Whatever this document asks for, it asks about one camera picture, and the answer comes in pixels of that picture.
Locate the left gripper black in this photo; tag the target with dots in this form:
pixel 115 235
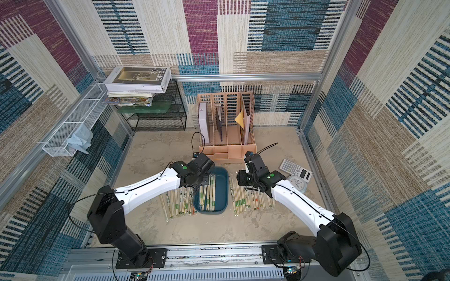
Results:
pixel 205 181

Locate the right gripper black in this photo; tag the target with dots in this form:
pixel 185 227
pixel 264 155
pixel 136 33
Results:
pixel 244 179

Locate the teal plastic storage box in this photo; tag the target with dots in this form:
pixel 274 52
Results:
pixel 221 196

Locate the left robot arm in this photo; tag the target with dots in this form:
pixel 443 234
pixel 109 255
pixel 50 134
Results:
pixel 109 207

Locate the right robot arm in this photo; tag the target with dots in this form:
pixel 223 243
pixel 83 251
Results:
pixel 333 243

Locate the white box in organizer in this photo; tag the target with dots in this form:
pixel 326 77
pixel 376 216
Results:
pixel 203 120

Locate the white calculator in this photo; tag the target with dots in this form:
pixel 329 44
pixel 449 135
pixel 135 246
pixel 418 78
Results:
pixel 296 170

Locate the white round alarm clock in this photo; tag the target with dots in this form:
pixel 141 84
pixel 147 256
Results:
pixel 299 183

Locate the pink folder in organizer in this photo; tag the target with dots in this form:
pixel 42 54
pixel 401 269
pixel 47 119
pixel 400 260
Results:
pixel 246 119

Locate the yellow paper in organizer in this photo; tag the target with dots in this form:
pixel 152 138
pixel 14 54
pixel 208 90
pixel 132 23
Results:
pixel 240 119

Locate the pink desktop file organizer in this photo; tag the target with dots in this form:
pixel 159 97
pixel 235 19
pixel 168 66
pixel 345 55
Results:
pixel 226 136

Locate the green folder on shelf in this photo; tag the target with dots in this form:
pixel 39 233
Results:
pixel 155 109

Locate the stack of colourful magazines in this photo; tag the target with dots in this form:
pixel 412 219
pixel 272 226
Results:
pixel 129 98

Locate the large white book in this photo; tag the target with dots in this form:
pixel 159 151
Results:
pixel 138 79

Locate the crumpled white tissue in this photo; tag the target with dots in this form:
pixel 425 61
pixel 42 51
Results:
pixel 81 139

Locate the black wire mesh shelf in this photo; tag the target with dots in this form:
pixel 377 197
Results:
pixel 167 112

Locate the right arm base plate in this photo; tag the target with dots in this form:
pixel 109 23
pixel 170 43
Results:
pixel 279 254

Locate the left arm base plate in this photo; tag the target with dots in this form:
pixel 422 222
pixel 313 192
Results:
pixel 152 257

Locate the aluminium front rail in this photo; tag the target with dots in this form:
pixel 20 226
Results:
pixel 178 257

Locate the white wire wall basket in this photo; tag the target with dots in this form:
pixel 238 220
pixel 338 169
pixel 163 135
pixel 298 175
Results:
pixel 86 112

